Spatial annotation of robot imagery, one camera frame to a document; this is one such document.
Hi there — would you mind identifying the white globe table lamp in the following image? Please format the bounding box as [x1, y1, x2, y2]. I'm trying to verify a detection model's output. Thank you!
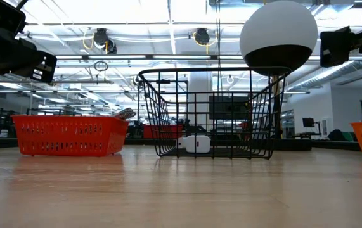
[239, 0, 319, 151]

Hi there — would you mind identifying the black bag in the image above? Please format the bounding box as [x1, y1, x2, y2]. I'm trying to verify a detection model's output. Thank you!
[327, 129, 349, 142]

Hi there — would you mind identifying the silver air duct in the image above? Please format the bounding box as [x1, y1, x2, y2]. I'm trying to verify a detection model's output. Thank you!
[288, 60, 358, 91]

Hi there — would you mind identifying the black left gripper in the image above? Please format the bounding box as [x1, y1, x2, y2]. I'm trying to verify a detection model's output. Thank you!
[0, 21, 58, 84]

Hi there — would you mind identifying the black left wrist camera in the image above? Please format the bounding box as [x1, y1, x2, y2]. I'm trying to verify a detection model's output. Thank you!
[0, 0, 27, 36]

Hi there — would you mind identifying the small black monitor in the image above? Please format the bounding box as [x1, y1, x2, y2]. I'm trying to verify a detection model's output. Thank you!
[301, 117, 316, 129]

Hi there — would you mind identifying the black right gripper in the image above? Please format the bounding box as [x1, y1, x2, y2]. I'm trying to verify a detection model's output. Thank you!
[320, 0, 362, 68]

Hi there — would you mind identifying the red plastic basket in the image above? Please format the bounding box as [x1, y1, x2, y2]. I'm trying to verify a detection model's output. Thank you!
[11, 115, 130, 158]

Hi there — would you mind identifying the small white charger block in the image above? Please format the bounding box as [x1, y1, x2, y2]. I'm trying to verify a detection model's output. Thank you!
[176, 136, 188, 150]

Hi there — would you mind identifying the black aluminium table frame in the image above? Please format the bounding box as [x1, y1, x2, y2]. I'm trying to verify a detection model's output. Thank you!
[0, 137, 362, 151]

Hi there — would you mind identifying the large black wall screen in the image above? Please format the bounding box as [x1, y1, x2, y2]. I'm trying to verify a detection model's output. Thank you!
[208, 95, 251, 121]

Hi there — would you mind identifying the dark red storage bin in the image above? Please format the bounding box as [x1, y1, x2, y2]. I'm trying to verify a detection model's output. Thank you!
[142, 124, 184, 139]

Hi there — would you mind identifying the black white braided cable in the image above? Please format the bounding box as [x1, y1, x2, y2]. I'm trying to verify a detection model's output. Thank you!
[113, 107, 137, 121]

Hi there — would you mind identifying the black ceiling cord reel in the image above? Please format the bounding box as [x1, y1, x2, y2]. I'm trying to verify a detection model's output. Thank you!
[194, 27, 211, 46]
[93, 27, 118, 54]

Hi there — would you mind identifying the black wire basket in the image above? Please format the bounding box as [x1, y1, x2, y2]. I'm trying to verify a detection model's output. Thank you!
[138, 66, 292, 160]

